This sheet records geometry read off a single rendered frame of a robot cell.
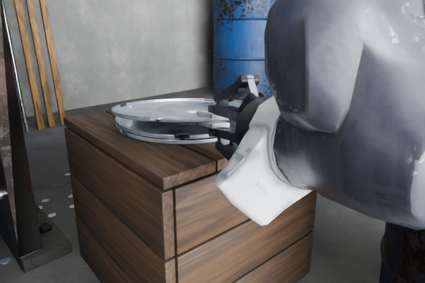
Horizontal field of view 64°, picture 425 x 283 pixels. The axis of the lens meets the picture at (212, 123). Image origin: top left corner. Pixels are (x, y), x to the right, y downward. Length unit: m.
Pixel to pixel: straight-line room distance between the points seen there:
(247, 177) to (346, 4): 0.16
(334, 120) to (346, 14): 0.06
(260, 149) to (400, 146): 0.13
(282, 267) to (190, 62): 2.36
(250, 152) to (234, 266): 0.37
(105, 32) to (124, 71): 0.30
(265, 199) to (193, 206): 0.21
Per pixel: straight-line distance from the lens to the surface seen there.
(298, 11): 0.22
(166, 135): 0.58
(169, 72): 2.81
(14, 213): 0.89
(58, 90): 2.06
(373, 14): 0.22
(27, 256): 0.94
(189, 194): 0.50
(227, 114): 0.45
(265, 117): 0.31
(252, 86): 0.41
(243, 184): 0.31
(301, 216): 0.75
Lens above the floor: 0.54
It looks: 16 degrees down
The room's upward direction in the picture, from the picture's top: straight up
